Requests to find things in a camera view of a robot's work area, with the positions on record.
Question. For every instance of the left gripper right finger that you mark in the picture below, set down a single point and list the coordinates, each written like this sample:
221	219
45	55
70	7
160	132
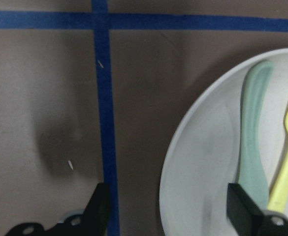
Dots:
248	219

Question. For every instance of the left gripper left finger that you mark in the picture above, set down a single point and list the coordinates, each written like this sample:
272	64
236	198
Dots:
91	222

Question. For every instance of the white round plate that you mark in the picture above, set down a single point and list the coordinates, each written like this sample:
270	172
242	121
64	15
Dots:
202	158

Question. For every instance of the teal plastic spoon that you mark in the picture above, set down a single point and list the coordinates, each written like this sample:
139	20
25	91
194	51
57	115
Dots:
251	174

